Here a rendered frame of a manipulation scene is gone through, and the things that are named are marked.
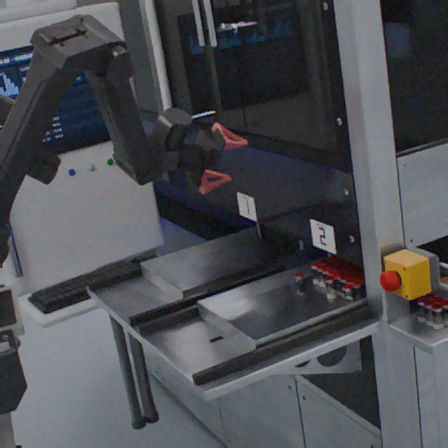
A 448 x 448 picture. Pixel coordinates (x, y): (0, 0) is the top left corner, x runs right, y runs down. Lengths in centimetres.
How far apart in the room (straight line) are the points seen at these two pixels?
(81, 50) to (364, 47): 54
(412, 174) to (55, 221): 113
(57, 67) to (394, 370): 92
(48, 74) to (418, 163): 75
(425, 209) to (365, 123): 23
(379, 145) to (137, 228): 110
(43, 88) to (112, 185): 120
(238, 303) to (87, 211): 72
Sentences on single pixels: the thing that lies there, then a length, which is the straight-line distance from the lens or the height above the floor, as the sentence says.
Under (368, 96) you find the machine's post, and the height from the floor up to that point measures 133.
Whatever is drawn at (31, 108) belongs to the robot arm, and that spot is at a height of 145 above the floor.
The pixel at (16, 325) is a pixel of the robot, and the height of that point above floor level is 104.
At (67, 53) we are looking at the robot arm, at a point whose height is 152.
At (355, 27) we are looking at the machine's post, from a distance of 148.
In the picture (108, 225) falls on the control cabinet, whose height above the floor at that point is 93.
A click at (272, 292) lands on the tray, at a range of 184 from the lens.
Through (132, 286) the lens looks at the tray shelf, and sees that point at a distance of 203.
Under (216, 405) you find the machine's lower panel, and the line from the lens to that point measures 271.
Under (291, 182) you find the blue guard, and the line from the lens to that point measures 179.
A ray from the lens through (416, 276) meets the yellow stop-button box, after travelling 153.
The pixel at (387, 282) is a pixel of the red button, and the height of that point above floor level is 100.
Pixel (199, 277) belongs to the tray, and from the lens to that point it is 199.
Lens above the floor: 160
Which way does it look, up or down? 18 degrees down
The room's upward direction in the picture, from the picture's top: 9 degrees counter-clockwise
